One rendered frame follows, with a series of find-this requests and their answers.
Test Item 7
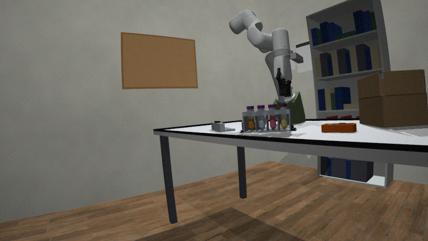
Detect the brown cardboard box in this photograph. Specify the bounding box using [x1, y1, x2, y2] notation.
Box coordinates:
[357, 69, 428, 128]

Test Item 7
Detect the orange rectangular block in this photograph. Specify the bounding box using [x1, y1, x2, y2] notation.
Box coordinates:
[321, 123, 357, 132]

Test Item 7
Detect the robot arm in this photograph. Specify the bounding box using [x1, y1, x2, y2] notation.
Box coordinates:
[229, 10, 304, 102]

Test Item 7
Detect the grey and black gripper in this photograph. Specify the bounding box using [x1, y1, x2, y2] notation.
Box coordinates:
[274, 55, 292, 97]

